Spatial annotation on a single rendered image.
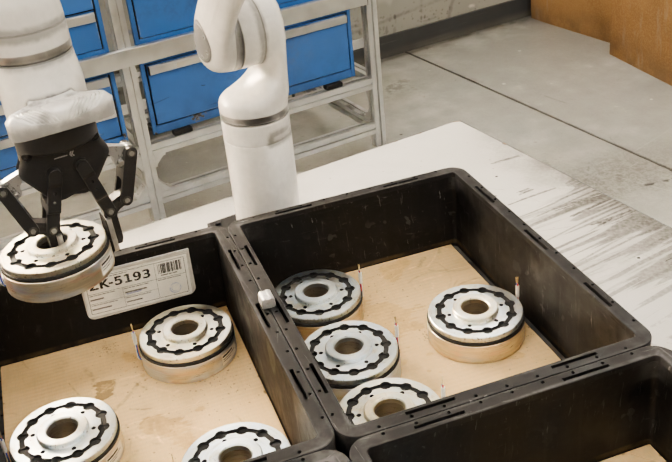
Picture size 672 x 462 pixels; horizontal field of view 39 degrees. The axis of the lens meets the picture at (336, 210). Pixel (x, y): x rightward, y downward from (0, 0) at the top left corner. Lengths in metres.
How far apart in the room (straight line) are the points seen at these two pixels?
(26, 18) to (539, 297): 0.58
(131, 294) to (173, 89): 1.86
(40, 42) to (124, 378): 0.39
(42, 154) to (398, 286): 0.46
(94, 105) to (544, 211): 0.89
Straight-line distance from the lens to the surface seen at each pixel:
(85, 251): 0.91
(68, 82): 0.86
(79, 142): 0.87
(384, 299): 1.10
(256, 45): 1.19
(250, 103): 1.22
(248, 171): 1.26
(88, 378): 1.07
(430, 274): 1.14
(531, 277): 1.03
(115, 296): 1.09
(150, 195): 2.98
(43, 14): 0.84
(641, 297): 1.34
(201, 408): 0.99
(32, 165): 0.90
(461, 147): 1.75
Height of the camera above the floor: 1.45
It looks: 29 degrees down
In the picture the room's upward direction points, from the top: 6 degrees counter-clockwise
